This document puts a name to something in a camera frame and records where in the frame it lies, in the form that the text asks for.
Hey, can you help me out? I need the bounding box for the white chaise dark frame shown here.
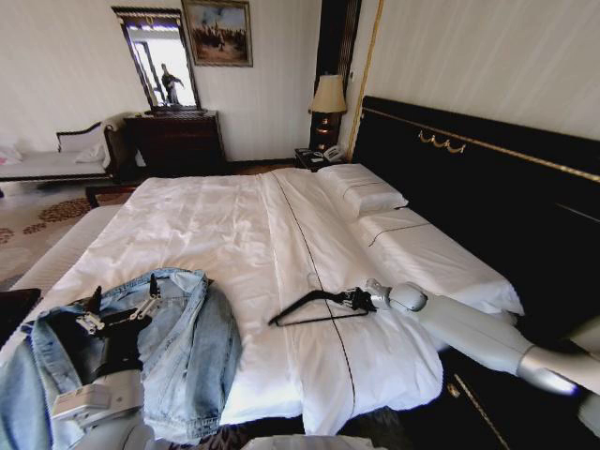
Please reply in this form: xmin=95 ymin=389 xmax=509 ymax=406
xmin=0 ymin=114 xmax=128 ymax=185

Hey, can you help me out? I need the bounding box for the white duvet black stripe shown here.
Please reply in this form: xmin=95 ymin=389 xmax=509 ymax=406
xmin=44 ymin=171 xmax=444 ymax=435

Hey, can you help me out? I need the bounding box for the black clothes hanger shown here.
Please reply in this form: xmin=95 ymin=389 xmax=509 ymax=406
xmin=267 ymin=273 xmax=371 ymax=327

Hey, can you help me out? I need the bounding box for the dark bed frame gold trim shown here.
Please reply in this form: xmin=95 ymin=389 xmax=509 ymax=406
xmin=440 ymin=351 xmax=582 ymax=450

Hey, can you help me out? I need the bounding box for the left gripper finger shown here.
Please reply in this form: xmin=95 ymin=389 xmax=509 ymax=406
xmin=129 ymin=274 xmax=164 ymax=322
xmin=76 ymin=284 xmax=104 ymax=334

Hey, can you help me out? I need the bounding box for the light blue denim jacket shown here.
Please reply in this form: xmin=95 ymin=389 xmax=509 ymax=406
xmin=0 ymin=267 xmax=244 ymax=450

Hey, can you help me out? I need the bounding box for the white pillow black trim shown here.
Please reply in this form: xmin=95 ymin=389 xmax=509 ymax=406
xmin=354 ymin=208 xmax=463 ymax=268
xmin=316 ymin=162 xmax=409 ymax=219

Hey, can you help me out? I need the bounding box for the black headboard gold trim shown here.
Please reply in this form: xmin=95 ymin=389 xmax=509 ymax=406
xmin=351 ymin=96 xmax=600 ymax=357

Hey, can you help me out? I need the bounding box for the cream shade table lamp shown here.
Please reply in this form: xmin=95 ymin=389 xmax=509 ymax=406
xmin=307 ymin=73 xmax=348 ymax=154

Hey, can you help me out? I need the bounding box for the white striped bed mattress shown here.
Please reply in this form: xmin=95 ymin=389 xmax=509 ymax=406
xmin=8 ymin=204 xmax=525 ymax=329

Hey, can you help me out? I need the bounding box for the dark figurine statue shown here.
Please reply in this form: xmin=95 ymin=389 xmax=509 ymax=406
xmin=158 ymin=63 xmax=184 ymax=105

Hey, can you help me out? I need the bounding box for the dark framed mirror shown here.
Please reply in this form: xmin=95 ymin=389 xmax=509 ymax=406
xmin=111 ymin=6 xmax=203 ymax=113

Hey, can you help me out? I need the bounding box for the gold framed painting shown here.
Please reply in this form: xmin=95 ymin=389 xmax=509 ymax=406
xmin=181 ymin=0 xmax=254 ymax=68

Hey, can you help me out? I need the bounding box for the dark wooden nightstand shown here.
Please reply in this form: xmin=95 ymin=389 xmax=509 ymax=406
xmin=293 ymin=147 xmax=351 ymax=173

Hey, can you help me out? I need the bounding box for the dark wooden dresser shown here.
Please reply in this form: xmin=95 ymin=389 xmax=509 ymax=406
xmin=124 ymin=110 xmax=229 ymax=173

